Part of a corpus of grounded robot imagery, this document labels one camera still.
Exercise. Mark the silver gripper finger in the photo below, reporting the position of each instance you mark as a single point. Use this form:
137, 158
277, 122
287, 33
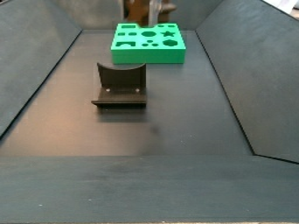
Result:
153, 10

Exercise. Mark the brown star prism object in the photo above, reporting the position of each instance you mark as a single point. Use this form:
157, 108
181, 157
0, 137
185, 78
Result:
136, 10

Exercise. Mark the black curved fixture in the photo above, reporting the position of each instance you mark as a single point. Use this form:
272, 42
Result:
121, 86

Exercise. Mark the green shape sorter block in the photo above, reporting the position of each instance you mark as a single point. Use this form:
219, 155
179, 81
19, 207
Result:
155, 44

